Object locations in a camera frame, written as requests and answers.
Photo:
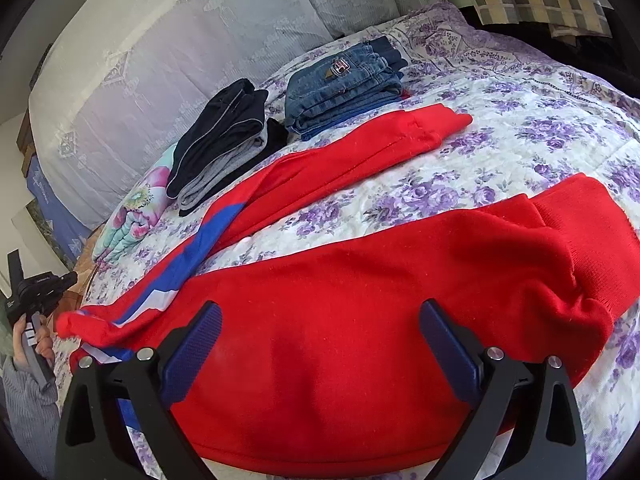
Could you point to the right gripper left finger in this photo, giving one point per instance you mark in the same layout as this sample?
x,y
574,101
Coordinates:
x,y
93,441

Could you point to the folded blue jeans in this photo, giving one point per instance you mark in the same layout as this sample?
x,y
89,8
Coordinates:
x,y
342,86

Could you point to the folded dark pants stack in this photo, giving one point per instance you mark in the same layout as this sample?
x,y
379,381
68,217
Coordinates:
x,y
231,136

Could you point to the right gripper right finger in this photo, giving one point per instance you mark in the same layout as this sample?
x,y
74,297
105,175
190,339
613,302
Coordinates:
x,y
536,400

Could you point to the folded floral blanket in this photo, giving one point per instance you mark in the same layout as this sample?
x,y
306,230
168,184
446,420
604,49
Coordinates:
x,y
137,213

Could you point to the red track pants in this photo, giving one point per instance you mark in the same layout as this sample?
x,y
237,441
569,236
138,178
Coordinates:
x,y
318,367

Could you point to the left forearm grey sleeve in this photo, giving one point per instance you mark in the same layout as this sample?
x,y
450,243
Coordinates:
x,y
32,415

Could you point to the floral purple bedspread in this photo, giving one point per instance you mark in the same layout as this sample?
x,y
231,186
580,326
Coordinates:
x,y
536,122

